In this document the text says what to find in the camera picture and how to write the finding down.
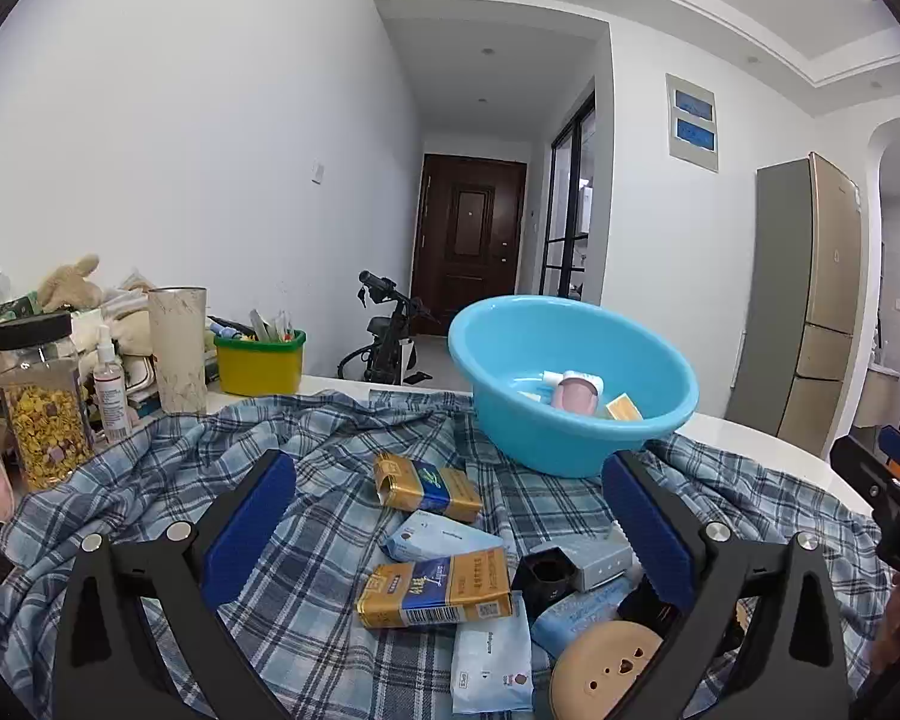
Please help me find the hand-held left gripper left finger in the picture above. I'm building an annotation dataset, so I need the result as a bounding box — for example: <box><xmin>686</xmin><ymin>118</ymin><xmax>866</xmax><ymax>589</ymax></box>
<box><xmin>51</xmin><ymin>450</ymin><xmax>297</xmax><ymax>720</ymax></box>

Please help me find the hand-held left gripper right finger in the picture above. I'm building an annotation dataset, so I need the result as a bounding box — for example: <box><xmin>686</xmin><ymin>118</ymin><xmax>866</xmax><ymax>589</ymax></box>
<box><xmin>600</xmin><ymin>450</ymin><xmax>848</xmax><ymax>720</ymax></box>

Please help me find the brown leather pouch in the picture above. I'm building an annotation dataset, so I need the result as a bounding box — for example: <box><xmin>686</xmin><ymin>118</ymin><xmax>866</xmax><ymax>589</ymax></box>
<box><xmin>553</xmin><ymin>381</ymin><xmax>599</xmax><ymax>415</ymax></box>

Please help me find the small white tube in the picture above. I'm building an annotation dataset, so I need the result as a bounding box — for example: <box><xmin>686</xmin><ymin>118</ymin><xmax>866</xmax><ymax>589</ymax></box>
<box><xmin>521</xmin><ymin>370</ymin><xmax>565</xmax><ymax>400</ymax></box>

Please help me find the blue plastic basin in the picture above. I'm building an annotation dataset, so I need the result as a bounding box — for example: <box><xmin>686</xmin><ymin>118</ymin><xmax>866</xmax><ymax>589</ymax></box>
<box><xmin>448</xmin><ymin>295</ymin><xmax>700</xmax><ymax>479</ymax></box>

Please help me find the yellow green-rimmed container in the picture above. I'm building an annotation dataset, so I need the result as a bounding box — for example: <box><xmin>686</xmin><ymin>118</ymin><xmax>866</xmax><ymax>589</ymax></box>
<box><xmin>214</xmin><ymin>330</ymin><xmax>306</xmax><ymax>396</ymax></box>

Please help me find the grey cardboard box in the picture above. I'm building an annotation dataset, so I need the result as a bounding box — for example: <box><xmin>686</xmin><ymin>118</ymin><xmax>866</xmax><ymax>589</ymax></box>
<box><xmin>551</xmin><ymin>536</ymin><xmax>642</xmax><ymax>592</ymax></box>

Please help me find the white washbasin cabinet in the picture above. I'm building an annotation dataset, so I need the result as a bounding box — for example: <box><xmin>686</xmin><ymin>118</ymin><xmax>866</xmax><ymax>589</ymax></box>
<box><xmin>857</xmin><ymin>360</ymin><xmax>900</xmax><ymax>432</ymax></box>

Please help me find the black plush with pink bow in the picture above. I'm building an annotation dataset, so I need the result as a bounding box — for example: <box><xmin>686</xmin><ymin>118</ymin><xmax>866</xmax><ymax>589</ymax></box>
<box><xmin>616</xmin><ymin>577</ymin><xmax>680</xmax><ymax>635</ymax></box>

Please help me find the blue plaid cloth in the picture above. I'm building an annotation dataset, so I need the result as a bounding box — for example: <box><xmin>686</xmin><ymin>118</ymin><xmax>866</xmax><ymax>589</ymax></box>
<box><xmin>0</xmin><ymin>388</ymin><xmax>897</xmax><ymax>720</ymax></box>

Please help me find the black box with round hole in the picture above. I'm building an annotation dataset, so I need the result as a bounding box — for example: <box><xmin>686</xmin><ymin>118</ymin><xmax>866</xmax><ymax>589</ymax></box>
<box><xmin>511</xmin><ymin>549</ymin><xmax>577</xmax><ymax>612</ymax></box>

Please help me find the light blue wipes packet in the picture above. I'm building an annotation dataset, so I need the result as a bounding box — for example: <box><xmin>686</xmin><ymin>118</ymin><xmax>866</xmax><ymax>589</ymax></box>
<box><xmin>450</xmin><ymin>591</ymin><xmax>535</xmax><ymax>715</ymax></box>
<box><xmin>381</xmin><ymin>510</ymin><xmax>505</xmax><ymax>563</ymax></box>
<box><xmin>531</xmin><ymin>576</ymin><xmax>638</xmax><ymax>653</ymax></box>

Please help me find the round beige disc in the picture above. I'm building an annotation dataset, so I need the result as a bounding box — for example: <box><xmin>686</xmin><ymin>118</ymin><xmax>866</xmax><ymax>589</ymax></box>
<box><xmin>549</xmin><ymin>621</ymin><xmax>665</xmax><ymax>720</ymax></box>

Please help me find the open-ended gold blue carton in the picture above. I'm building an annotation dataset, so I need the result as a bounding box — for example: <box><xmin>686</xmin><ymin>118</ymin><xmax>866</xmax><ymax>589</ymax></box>
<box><xmin>373</xmin><ymin>452</ymin><xmax>485</xmax><ymax>524</ymax></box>

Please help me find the tall beige speckled tumbler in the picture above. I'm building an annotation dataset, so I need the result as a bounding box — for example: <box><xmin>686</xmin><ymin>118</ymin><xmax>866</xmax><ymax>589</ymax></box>
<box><xmin>148</xmin><ymin>286</ymin><xmax>209</xmax><ymax>415</ymax></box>

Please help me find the gold refrigerator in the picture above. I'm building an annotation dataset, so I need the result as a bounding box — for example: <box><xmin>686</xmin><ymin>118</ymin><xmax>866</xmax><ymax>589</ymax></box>
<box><xmin>724</xmin><ymin>151</ymin><xmax>863</xmax><ymax>458</ymax></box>

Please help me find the white spray bottle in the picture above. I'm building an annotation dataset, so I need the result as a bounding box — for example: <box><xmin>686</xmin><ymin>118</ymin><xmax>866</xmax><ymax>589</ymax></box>
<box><xmin>92</xmin><ymin>325</ymin><xmax>134</xmax><ymax>443</ymax></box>

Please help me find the bundle of small sachets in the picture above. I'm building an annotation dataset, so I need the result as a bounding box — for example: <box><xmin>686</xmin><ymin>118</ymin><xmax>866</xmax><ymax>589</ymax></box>
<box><xmin>217</xmin><ymin>307</ymin><xmax>301</xmax><ymax>346</ymax></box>

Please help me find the gold blue cigarette carton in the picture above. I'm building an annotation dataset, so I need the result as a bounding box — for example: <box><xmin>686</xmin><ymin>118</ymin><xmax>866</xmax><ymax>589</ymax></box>
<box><xmin>356</xmin><ymin>547</ymin><xmax>512</xmax><ymax>629</ymax></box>

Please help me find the black scooter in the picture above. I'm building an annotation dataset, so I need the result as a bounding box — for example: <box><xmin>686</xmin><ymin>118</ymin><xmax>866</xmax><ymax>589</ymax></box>
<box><xmin>337</xmin><ymin>270</ymin><xmax>451</xmax><ymax>387</ymax></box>

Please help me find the cereal jar with black lid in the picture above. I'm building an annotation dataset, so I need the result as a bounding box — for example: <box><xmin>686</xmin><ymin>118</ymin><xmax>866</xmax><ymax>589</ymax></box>
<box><xmin>0</xmin><ymin>311</ymin><xmax>95</xmax><ymax>492</ymax></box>

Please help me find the beige plush toy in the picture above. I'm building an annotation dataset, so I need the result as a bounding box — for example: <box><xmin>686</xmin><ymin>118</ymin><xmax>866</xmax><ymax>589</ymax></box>
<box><xmin>39</xmin><ymin>255</ymin><xmax>152</xmax><ymax>376</ymax></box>

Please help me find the black-framed glass door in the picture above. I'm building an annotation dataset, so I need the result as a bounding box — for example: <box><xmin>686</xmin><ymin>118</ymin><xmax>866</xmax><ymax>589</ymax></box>
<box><xmin>540</xmin><ymin>94</ymin><xmax>597</xmax><ymax>301</ymax></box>

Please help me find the dark wooden door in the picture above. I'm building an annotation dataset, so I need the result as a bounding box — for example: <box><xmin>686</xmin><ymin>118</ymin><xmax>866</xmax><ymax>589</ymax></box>
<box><xmin>411</xmin><ymin>154</ymin><xmax>527</xmax><ymax>320</ymax></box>

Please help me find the wall electrical panel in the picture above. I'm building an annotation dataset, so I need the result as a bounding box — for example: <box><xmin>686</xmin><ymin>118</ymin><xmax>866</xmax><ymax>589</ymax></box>
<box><xmin>666</xmin><ymin>73</ymin><xmax>721</xmax><ymax>175</ymax></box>

